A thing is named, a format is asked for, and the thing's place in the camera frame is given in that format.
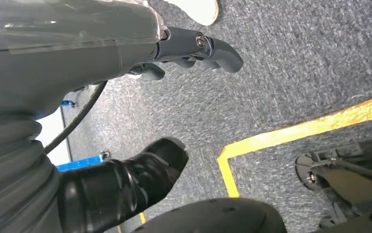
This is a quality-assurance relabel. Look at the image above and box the blue steel shelf rack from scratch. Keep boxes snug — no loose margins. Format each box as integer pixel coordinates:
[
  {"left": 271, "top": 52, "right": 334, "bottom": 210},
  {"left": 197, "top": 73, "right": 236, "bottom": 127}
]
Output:
[{"left": 56, "top": 99, "right": 112, "bottom": 173}]

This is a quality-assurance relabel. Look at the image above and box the person's pale shoe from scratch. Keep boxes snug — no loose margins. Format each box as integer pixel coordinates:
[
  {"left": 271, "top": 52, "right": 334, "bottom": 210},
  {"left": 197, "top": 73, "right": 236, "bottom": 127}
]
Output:
[{"left": 162, "top": 0, "right": 221, "bottom": 27}]

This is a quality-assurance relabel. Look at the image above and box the yellow floor tape outline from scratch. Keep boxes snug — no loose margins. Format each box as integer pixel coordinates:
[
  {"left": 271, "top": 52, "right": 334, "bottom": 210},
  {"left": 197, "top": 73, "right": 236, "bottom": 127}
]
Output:
[{"left": 139, "top": 92, "right": 372, "bottom": 225}]

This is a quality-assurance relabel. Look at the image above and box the black robot foot assembly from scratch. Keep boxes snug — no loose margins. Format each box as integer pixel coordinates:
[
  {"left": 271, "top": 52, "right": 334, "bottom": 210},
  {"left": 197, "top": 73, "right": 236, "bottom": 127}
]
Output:
[{"left": 294, "top": 136, "right": 372, "bottom": 233}]

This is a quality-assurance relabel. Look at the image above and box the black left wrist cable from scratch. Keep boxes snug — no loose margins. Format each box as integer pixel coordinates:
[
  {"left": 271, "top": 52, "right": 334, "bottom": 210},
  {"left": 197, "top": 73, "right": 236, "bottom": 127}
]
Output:
[{"left": 43, "top": 81, "right": 109, "bottom": 155}]

